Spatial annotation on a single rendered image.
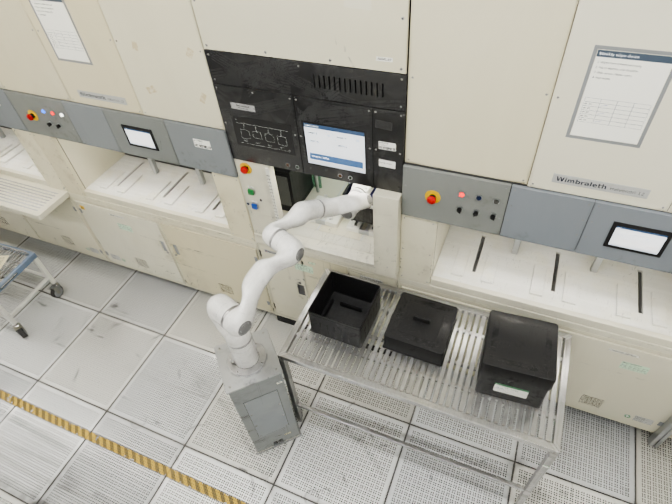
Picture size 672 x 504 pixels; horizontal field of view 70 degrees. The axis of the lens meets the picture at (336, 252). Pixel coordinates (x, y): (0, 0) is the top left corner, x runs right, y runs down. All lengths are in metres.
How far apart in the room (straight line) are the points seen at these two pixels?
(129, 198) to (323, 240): 1.37
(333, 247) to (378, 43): 1.22
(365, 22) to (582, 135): 0.84
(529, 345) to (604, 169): 0.76
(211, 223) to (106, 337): 1.29
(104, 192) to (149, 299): 0.89
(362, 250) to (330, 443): 1.15
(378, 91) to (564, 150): 0.71
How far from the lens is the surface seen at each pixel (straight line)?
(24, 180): 4.13
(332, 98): 2.02
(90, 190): 3.63
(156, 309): 3.83
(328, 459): 2.97
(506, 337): 2.19
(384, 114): 1.96
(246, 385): 2.36
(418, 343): 2.29
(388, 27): 1.81
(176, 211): 3.17
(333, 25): 1.88
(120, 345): 3.75
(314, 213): 2.11
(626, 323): 2.60
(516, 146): 1.92
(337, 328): 2.32
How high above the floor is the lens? 2.79
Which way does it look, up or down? 47 degrees down
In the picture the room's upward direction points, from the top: 6 degrees counter-clockwise
